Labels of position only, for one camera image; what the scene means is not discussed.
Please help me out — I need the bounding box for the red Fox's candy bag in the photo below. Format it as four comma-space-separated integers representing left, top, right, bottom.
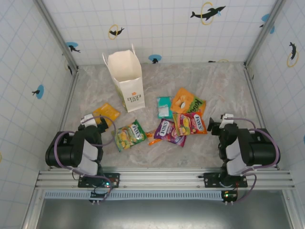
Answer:
173, 111, 207, 137

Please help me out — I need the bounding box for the green Fox's candy bag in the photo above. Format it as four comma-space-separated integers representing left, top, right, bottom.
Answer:
111, 119, 148, 153

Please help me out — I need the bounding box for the orange Krax chips bag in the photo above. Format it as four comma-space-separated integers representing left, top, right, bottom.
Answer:
170, 87, 207, 117

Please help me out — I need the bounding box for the white paper bag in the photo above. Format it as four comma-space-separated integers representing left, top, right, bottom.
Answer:
102, 43, 146, 113

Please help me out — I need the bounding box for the purple Fox's candy bag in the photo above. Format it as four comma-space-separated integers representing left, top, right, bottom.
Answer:
153, 118, 188, 148

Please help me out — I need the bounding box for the teal snack packet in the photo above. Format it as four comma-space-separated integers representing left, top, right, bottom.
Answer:
156, 96, 175, 119

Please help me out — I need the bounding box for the small orange snack packet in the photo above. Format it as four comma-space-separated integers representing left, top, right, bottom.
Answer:
145, 129, 163, 146

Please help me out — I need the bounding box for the yellow snack pouch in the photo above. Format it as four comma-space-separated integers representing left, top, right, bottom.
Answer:
92, 102, 122, 128

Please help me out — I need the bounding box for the dolphin blue circle sticker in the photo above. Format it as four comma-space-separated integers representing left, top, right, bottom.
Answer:
259, 13, 275, 34
148, 54, 162, 64
31, 84, 45, 99
66, 42, 81, 53

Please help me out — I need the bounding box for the grey metal panel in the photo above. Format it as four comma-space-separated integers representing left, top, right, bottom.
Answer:
35, 199, 294, 229

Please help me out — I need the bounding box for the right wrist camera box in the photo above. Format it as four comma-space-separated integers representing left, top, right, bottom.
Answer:
219, 114, 236, 129

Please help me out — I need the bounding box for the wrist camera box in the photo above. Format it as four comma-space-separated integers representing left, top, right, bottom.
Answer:
80, 114, 99, 125
219, 114, 236, 129

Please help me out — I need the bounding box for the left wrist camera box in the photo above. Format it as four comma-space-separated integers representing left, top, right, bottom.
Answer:
80, 114, 99, 125

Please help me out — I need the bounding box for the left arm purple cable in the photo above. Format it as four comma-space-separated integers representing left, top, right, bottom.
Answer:
54, 115, 117, 177

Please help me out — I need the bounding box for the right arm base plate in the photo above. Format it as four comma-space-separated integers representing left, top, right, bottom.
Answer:
203, 171, 248, 188

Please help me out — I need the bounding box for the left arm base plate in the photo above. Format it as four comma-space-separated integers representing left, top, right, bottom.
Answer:
78, 172, 121, 189

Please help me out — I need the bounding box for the aluminium mounting rail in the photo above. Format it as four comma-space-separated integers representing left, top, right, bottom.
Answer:
35, 167, 296, 190

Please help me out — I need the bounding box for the white slotted cable duct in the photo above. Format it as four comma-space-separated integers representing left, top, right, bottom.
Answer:
44, 190, 226, 200

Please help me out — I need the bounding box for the small dolphin yellow ring sticker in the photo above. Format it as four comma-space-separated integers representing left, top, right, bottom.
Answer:
108, 24, 125, 40

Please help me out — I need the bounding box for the aluminium frame post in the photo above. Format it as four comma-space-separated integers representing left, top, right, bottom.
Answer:
244, 0, 286, 67
33, 0, 80, 73

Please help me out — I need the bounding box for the upright dolphin yellow ring sticker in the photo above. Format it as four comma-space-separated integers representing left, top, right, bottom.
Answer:
286, 42, 300, 68

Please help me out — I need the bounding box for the large dolphin yellow ring sticker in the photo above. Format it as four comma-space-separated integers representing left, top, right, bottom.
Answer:
190, 1, 226, 26

